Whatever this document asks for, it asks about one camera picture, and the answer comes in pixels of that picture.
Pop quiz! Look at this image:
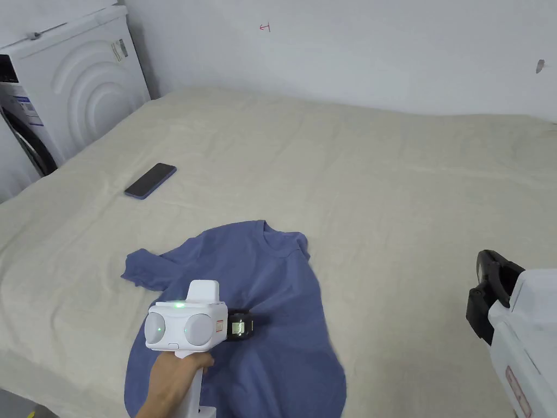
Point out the dark smartphone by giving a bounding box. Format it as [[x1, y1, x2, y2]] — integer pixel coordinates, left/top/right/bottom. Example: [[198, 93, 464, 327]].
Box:
[[124, 163, 178, 200]]

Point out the person's left forearm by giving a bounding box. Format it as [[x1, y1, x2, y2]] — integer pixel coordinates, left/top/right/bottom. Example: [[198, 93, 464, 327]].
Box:
[[134, 385, 185, 418]]

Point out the white washing machine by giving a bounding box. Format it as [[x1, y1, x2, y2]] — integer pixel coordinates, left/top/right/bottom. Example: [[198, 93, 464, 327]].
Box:
[[0, 4, 151, 204]]

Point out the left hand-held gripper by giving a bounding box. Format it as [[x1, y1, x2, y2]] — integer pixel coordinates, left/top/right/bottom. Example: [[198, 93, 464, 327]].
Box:
[[144, 279, 259, 418]]

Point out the blue shirt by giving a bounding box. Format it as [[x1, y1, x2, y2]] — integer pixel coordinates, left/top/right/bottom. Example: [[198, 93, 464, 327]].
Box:
[[120, 219, 348, 418]]

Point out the bed with beige sheet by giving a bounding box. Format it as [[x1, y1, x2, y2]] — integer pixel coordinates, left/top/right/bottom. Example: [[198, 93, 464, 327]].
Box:
[[0, 87, 557, 418]]

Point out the person's left hand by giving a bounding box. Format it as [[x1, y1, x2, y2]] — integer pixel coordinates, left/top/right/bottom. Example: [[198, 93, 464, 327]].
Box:
[[149, 350, 215, 398]]

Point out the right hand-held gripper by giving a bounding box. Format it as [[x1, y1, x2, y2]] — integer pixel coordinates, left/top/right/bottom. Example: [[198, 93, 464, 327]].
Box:
[[465, 249, 557, 418]]

